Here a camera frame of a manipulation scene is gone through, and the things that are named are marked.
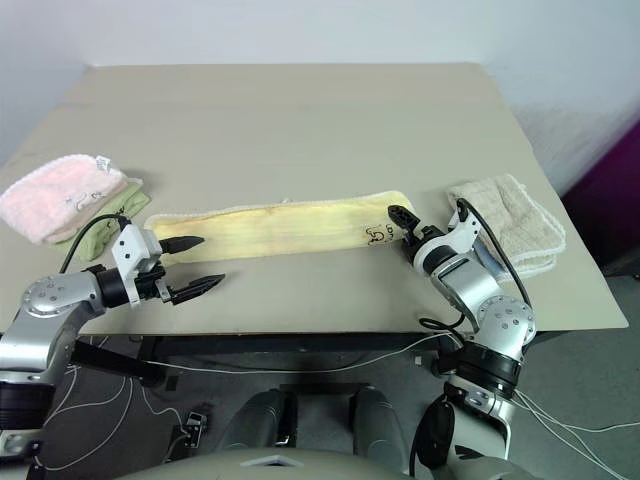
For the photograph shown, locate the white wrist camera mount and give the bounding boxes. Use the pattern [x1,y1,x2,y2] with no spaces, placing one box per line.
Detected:
[110,223,165,307]
[412,199,482,277]

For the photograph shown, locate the grey robot torso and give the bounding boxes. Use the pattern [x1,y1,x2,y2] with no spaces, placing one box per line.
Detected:
[113,439,407,480]

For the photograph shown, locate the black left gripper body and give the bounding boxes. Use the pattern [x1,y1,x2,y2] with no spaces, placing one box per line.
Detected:
[133,267,177,307]

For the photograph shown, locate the folded cream towel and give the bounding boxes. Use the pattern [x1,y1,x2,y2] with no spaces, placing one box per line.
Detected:
[445,172,568,279]

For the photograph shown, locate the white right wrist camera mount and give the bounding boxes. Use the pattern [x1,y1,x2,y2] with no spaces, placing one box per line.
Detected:
[412,199,482,277]

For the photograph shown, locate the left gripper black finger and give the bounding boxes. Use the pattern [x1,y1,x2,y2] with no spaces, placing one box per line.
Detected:
[167,273,227,307]
[158,234,205,254]

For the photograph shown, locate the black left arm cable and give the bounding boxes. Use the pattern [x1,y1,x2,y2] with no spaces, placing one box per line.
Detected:
[59,214,132,275]

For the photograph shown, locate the folded pink towel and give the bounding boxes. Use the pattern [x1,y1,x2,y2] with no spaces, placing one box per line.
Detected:
[0,154,129,246]

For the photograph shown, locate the thin white looped cord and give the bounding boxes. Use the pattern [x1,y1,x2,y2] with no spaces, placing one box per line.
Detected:
[43,363,187,430]

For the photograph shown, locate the long yellow towel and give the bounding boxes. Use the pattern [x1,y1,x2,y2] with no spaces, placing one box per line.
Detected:
[143,188,417,264]

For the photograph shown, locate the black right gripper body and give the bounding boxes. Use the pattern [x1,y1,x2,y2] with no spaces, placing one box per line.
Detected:
[411,224,444,251]

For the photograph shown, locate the magenta panel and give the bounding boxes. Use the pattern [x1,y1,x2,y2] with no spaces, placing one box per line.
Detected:
[559,124,640,269]

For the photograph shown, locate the thin white paired cords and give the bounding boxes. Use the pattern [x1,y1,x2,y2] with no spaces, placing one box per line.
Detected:
[512,387,640,480]

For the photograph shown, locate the dark grey rounded shape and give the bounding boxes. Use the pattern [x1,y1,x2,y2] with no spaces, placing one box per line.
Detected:
[218,387,297,452]
[348,386,404,454]

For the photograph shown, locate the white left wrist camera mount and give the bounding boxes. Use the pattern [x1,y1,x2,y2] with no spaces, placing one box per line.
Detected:
[110,223,165,307]

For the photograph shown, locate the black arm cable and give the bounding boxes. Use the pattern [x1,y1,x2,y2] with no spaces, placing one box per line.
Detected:
[59,214,132,275]
[418,198,533,331]

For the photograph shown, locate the small black floor device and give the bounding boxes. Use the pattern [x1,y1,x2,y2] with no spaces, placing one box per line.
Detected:
[170,401,212,447]

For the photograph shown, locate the black table frame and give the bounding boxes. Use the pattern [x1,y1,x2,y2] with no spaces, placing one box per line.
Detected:
[73,330,454,389]

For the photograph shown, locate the folded green towel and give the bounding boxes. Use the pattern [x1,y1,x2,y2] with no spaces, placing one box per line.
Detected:
[58,176,153,263]

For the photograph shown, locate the long white cord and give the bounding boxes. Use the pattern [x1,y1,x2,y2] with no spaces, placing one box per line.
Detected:
[137,331,474,374]

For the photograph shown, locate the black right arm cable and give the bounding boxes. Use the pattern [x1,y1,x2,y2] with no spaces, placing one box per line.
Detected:
[418,198,533,331]

